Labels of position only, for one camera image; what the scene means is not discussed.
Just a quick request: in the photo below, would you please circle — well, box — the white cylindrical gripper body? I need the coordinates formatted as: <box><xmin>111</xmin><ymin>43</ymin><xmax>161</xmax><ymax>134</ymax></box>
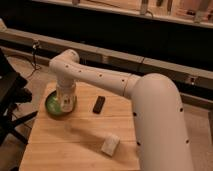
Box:
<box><xmin>56</xmin><ymin>84</ymin><xmax>76</xmax><ymax>111</ymax></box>

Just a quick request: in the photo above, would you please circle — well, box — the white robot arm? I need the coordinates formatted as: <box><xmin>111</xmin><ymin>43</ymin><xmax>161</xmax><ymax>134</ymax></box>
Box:
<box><xmin>49</xmin><ymin>49</ymin><xmax>194</xmax><ymax>171</ymax></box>

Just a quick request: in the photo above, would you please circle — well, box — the green ceramic bowl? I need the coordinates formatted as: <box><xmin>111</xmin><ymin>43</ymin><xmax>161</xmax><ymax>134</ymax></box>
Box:
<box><xmin>45</xmin><ymin>91</ymin><xmax>75</xmax><ymax>117</ymax></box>

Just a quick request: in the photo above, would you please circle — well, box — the black rectangular remote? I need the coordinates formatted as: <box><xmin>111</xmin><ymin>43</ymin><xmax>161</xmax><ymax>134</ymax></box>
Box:
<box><xmin>93</xmin><ymin>96</ymin><xmax>105</xmax><ymax>114</ymax></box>

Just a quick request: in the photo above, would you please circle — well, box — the black office chair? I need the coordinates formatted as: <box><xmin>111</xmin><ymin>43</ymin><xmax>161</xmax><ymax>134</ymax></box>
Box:
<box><xmin>0</xmin><ymin>49</ymin><xmax>37</xmax><ymax>146</ymax></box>

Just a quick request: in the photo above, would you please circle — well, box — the black cable with plug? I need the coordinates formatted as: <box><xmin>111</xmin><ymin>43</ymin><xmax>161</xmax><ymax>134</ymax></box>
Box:
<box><xmin>25</xmin><ymin>39</ymin><xmax>43</xmax><ymax>80</ymax></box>

